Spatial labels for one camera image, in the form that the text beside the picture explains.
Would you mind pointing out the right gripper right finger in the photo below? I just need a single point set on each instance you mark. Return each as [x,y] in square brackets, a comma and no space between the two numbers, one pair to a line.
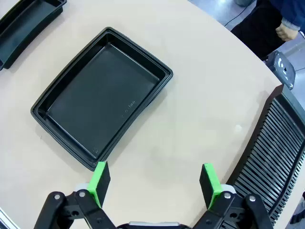
[210,183]

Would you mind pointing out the grey desk foot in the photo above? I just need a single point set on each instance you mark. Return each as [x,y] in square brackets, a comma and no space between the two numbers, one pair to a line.
[282,66]

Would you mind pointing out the person's left hand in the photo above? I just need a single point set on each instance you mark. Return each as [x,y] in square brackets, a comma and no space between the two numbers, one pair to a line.
[287,32]

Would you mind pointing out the black ESD tray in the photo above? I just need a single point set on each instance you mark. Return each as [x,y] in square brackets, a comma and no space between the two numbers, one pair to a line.
[21,28]
[100,95]

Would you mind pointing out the black slotted board rack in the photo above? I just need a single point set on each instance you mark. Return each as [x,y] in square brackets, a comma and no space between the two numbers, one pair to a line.
[274,155]

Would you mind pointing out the person in navy jacket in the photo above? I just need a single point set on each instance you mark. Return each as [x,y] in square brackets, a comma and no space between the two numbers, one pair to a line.
[262,28]

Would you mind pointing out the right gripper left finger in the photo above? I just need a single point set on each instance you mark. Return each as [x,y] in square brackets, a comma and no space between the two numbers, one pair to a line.
[98,181]

